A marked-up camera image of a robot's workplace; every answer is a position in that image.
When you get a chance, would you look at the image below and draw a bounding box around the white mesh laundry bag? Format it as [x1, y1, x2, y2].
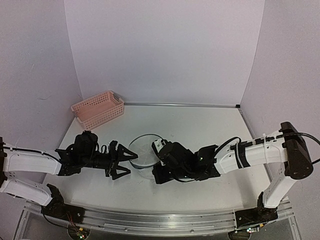
[128, 133, 164, 180]

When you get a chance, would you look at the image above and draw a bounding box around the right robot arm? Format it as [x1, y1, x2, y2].
[151, 121, 319, 222]

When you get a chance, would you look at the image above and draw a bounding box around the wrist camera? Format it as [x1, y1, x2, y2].
[151, 138, 168, 155]
[107, 140, 118, 154]

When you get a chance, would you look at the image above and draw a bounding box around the aluminium front rail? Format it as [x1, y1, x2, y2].
[14, 204, 301, 240]

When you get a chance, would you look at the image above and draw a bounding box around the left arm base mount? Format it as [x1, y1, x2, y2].
[41, 183, 85, 224]

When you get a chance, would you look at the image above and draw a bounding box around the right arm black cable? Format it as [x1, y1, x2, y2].
[213, 131, 320, 166]

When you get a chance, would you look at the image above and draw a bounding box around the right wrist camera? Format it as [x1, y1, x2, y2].
[151, 138, 168, 155]

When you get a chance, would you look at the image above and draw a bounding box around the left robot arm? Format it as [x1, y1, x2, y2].
[0, 130, 138, 219]

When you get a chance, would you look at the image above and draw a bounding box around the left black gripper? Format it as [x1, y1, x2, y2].
[80, 143, 138, 180]

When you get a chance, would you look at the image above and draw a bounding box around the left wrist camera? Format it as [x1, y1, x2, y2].
[107, 140, 118, 154]

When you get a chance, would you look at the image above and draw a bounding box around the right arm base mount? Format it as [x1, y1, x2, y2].
[234, 192, 278, 230]

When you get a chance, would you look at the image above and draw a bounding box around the pink plastic basket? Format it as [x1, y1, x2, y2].
[70, 90, 125, 131]

